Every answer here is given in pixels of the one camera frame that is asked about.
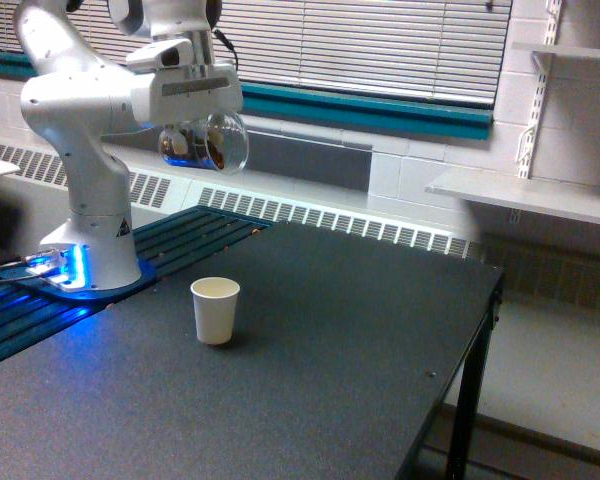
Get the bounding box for white wall shelf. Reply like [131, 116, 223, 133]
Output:
[512, 42, 600, 60]
[426, 170, 600, 225]

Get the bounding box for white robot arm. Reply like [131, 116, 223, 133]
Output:
[13, 1, 249, 292]

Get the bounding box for white window blinds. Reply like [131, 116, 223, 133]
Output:
[0, 1, 511, 112]

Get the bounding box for white lower wall shelf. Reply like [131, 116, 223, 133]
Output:
[426, 170, 600, 225]

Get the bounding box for white upper wall shelf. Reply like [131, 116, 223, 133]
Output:
[512, 42, 600, 60]

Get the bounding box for white paper cup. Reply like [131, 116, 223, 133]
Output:
[190, 277, 240, 345]

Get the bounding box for white shelf bracket rail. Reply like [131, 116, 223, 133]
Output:
[514, 0, 563, 179]

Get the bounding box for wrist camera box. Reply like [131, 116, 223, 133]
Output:
[126, 38, 194, 73]

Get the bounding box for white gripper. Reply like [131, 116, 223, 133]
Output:
[131, 62, 243, 154]

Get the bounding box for clear plastic cup with nuts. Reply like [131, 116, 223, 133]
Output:
[158, 112, 249, 174]

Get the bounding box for baseboard radiator heater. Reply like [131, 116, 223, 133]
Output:
[0, 141, 486, 260]

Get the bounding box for black table leg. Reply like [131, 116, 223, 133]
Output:
[445, 277, 504, 480]

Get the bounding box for blue slatted rail platform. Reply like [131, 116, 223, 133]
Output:
[0, 206, 270, 362]

